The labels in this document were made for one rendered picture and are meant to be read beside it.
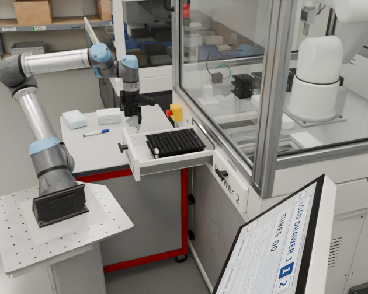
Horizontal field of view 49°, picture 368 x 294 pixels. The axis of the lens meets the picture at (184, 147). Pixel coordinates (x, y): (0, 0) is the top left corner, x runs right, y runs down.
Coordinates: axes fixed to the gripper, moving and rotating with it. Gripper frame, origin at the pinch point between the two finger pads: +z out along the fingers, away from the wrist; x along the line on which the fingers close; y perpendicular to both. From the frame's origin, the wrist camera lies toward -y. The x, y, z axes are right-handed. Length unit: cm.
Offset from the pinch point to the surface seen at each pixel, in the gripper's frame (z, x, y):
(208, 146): -0.1, 31.0, -21.9
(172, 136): -3.6, 21.6, -8.4
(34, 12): 12, -370, 2
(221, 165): -4, 53, -16
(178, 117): 0.2, -2.5, -22.5
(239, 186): -5, 69, -14
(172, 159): -2.2, 37.1, -1.5
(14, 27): 28, -370, 29
